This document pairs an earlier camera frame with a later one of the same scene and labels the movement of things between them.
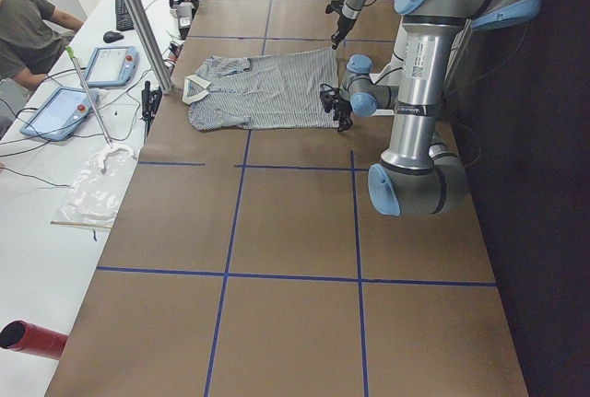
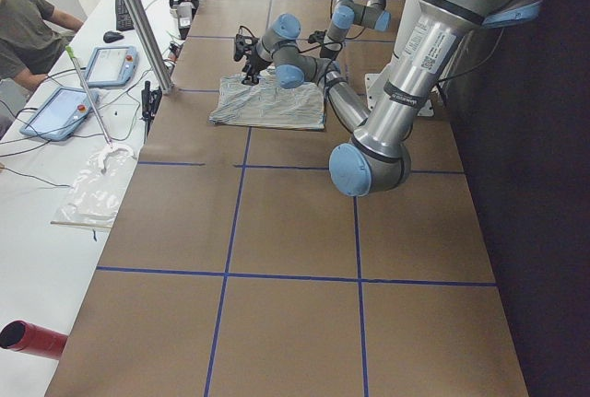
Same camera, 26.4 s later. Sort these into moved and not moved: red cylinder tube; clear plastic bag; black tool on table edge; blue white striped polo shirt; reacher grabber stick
Moved: blue white striped polo shirt
Not moved: reacher grabber stick; red cylinder tube; black tool on table edge; clear plastic bag
